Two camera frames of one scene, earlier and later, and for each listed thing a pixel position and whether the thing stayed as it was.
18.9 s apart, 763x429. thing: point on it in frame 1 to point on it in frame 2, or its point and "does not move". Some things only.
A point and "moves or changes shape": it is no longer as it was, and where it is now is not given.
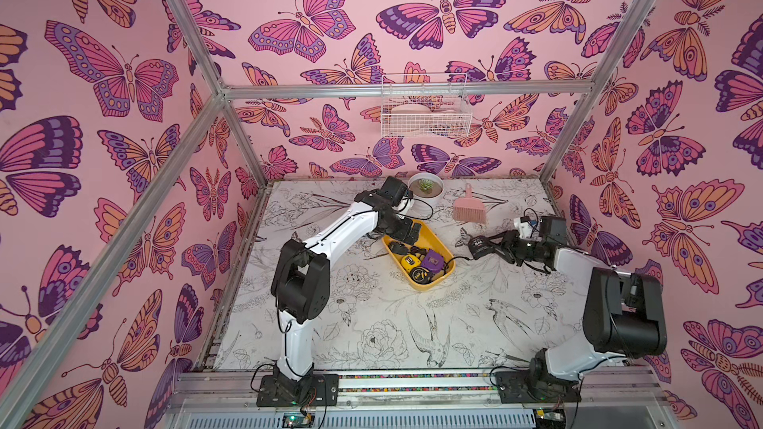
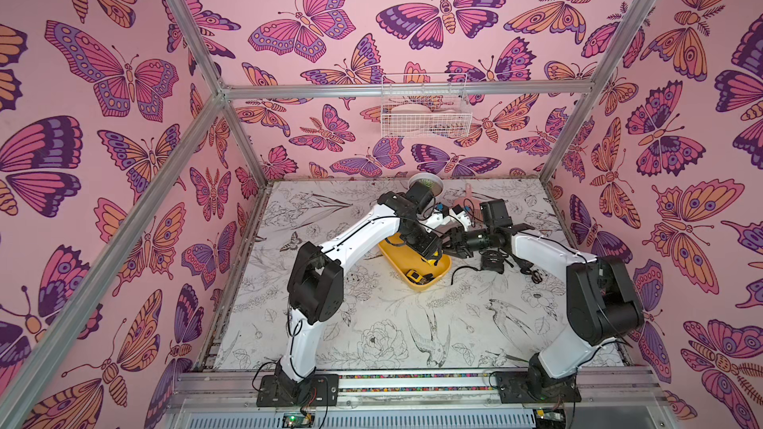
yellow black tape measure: [421, 275] moves or changes shape
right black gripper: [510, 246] to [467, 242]
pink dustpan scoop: [469, 209] does not move
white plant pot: [426, 187] does not move
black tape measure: [398, 247] to [491, 260]
